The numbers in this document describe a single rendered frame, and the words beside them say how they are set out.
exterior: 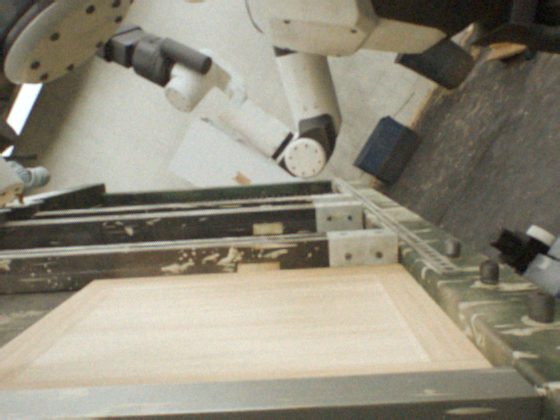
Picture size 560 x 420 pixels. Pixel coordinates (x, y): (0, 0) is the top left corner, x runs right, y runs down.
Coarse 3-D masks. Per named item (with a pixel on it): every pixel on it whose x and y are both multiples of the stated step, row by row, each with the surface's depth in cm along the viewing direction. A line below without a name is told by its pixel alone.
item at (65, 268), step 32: (0, 256) 88; (32, 256) 87; (64, 256) 87; (96, 256) 87; (128, 256) 87; (160, 256) 87; (192, 256) 87; (224, 256) 86; (256, 256) 86; (288, 256) 86; (320, 256) 86; (352, 256) 86; (384, 256) 86; (0, 288) 88; (32, 288) 88; (64, 288) 88
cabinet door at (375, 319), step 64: (64, 320) 67; (128, 320) 67; (192, 320) 65; (256, 320) 64; (320, 320) 62; (384, 320) 61; (448, 320) 59; (0, 384) 50; (64, 384) 49; (128, 384) 48
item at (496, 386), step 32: (160, 384) 43; (192, 384) 43; (224, 384) 43; (256, 384) 42; (288, 384) 42; (320, 384) 42; (352, 384) 41; (384, 384) 41; (416, 384) 40; (448, 384) 40; (480, 384) 40; (512, 384) 39; (0, 416) 39; (32, 416) 39; (64, 416) 39; (96, 416) 39; (128, 416) 39; (160, 416) 39; (192, 416) 38; (224, 416) 38; (256, 416) 38; (288, 416) 38; (320, 416) 38; (352, 416) 38; (384, 416) 38; (416, 416) 38; (448, 416) 38; (480, 416) 38; (512, 416) 38
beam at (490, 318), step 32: (416, 224) 105; (416, 256) 78; (480, 256) 76; (448, 288) 61; (480, 288) 61; (512, 288) 60; (480, 320) 51; (512, 320) 50; (480, 352) 50; (512, 352) 43; (544, 352) 43; (544, 384) 38; (544, 416) 37
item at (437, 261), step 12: (336, 180) 216; (372, 204) 135; (384, 216) 114; (396, 228) 99; (408, 240) 87; (420, 240) 87; (420, 252) 78; (432, 252) 78; (432, 264) 71; (444, 264) 71
